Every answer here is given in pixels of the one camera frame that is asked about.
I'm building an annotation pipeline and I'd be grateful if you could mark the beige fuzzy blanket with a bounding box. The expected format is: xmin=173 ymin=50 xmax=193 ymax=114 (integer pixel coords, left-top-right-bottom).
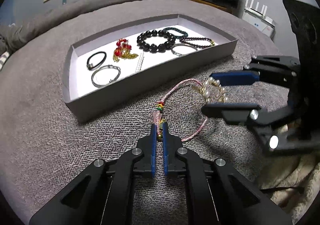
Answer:
xmin=257 ymin=124 xmax=320 ymax=223

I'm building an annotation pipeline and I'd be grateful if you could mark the black cord bracelet with clasp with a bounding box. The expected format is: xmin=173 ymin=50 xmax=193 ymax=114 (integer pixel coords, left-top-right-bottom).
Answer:
xmin=86 ymin=51 xmax=107 ymax=72

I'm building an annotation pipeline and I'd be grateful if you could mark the large dark wooden bead bracelet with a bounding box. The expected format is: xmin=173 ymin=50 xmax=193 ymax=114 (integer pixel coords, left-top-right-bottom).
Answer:
xmin=136 ymin=29 xmax=177 ymax=54

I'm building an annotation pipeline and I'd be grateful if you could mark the pearl gold hair clip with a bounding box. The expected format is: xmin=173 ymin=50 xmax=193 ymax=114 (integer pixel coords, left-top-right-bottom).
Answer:
xmin=191 ymin=77 xmax=228 ymax=103

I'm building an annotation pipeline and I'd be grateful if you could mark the wooden tv stand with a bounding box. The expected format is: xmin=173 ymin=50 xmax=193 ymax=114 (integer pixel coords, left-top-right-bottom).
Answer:
xmin=190 ymin=0 xmax=232 ymax=14

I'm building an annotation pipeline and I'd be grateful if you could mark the striped pillow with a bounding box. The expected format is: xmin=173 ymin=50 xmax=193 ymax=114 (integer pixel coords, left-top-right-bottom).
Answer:
xmin=0 ymin=51 xmax=11 ymax=71

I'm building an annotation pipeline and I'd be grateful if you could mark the thin silver bangle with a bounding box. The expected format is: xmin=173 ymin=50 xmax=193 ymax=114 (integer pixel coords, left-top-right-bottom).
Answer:
xmin=91 ymin=65 xmax=121 ymax=88

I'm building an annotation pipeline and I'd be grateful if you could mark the grey rolled duvet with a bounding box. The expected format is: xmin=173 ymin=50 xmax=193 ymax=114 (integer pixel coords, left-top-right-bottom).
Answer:
xmin=1 ymin=0 xmax=140 ymax=57

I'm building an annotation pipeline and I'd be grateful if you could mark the silver wire bangle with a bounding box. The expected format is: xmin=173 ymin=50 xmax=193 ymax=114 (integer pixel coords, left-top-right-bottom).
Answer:
xmin=171 ymin=43 xmax=197 ymax=57

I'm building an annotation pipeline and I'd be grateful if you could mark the small dark bead bracelet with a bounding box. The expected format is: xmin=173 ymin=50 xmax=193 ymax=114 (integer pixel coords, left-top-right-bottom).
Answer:
xmin=179 ymin=36 xmax=216 ymax=49

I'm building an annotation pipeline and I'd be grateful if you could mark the dark teal beaded bracelet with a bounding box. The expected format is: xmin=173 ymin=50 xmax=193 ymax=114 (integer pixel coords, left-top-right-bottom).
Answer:
xmin=160 ymin=27 xmax=189 ymax=39

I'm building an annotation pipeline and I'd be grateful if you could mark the grey shallow cardboard tray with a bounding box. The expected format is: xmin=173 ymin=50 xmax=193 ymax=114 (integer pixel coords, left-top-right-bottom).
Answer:
xmin=62 ymin=14 xmax=238 ymax=122

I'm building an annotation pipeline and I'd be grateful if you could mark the pink braided cord bracelet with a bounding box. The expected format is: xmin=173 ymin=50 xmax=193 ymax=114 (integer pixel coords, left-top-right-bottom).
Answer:
xmin=150 ymin=78 xmax=209 ymax=143

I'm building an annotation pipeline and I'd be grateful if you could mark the red bead gold chain bracelet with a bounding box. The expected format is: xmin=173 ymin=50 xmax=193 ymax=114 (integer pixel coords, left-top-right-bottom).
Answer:
xmin=112 ymin=38 xmax=139 ymax=63

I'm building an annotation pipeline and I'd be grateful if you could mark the white wifi router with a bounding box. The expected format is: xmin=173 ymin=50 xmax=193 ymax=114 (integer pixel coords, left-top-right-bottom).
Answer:
xmin=242 ymin=0 xmax=277 ymax=39

